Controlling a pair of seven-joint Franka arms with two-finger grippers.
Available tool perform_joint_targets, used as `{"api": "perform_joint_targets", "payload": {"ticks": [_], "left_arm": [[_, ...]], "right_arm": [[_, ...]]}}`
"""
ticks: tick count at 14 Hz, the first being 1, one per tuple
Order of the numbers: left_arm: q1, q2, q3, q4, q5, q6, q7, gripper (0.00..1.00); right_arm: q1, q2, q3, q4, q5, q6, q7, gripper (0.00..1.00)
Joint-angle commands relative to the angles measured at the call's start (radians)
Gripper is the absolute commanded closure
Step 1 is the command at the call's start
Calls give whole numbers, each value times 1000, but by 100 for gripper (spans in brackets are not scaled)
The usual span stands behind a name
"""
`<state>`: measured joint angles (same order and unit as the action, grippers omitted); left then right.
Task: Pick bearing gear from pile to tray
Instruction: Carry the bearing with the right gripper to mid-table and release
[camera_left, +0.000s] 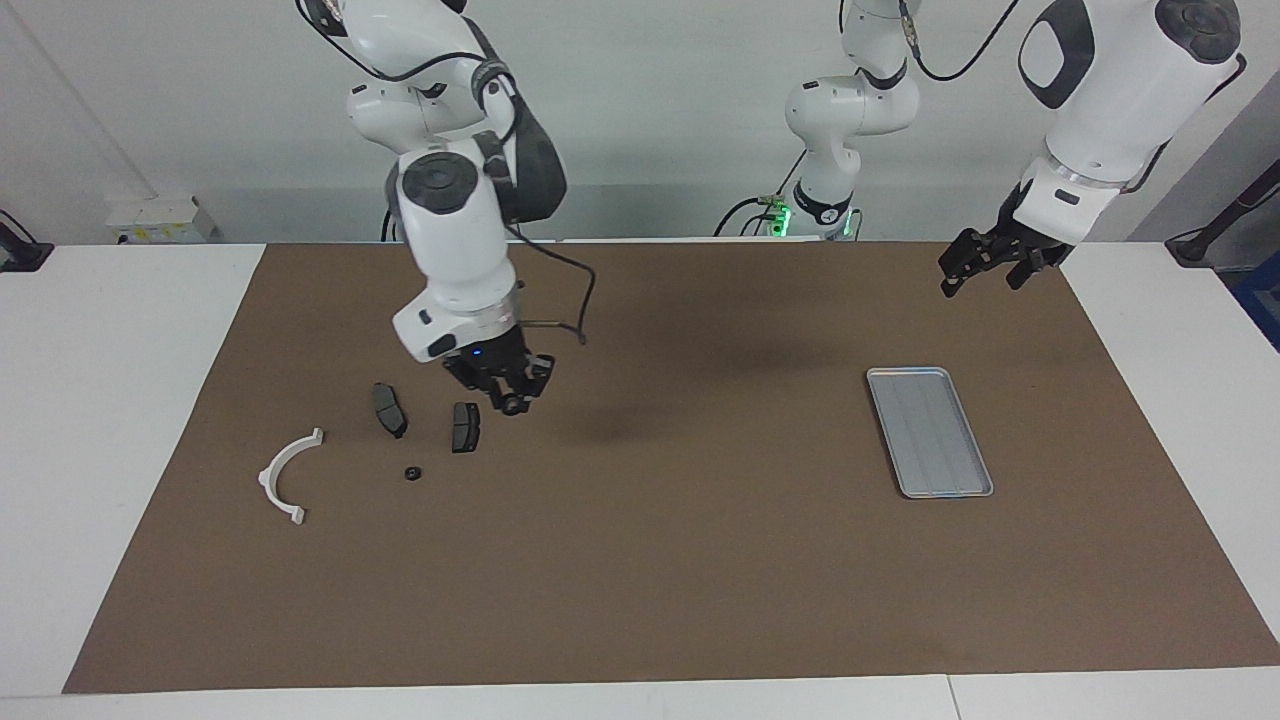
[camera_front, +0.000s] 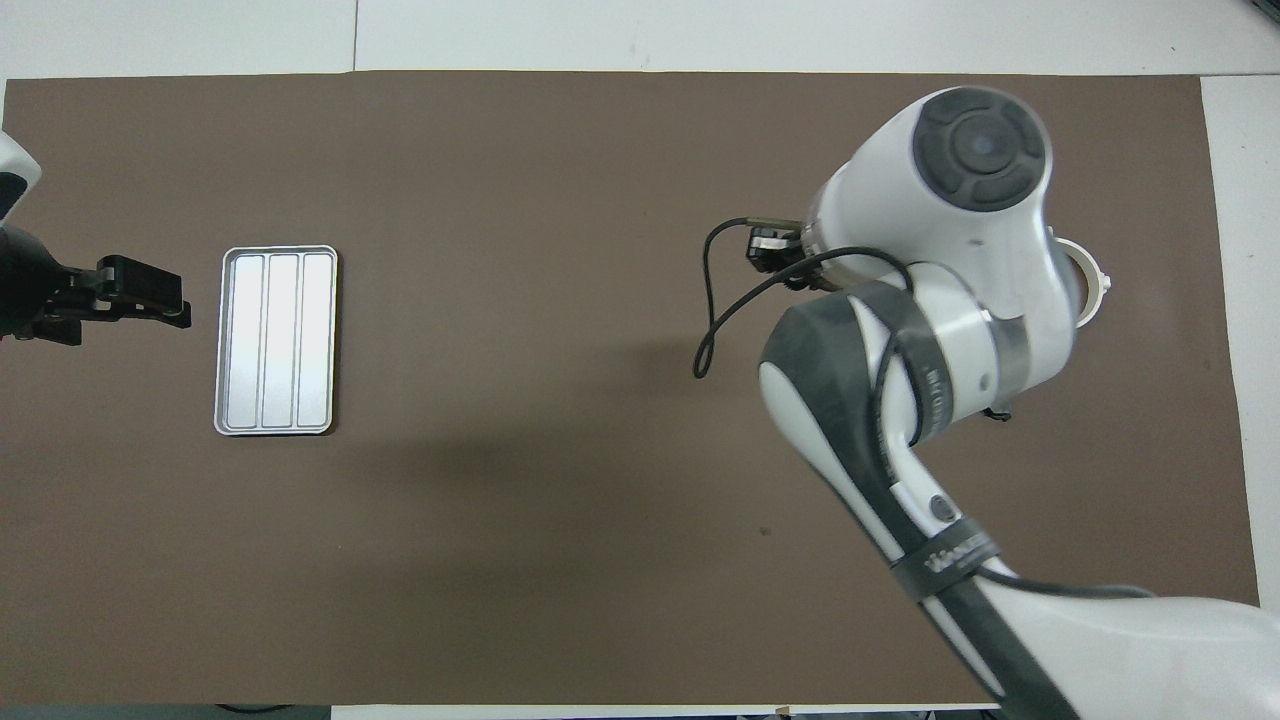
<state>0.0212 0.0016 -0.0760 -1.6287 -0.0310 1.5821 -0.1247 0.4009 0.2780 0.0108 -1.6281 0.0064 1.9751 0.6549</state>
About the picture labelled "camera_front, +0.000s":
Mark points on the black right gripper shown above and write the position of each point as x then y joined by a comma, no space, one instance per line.
775,255

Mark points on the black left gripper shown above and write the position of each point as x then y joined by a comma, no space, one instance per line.
25,285

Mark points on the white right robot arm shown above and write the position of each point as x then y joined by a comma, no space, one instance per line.
960,280

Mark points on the silver metal tray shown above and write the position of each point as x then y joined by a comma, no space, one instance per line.
275,340

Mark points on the brown table mat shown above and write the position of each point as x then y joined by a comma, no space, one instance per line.
550,200

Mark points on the white curved plastic bracket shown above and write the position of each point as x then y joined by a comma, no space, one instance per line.
1098,290

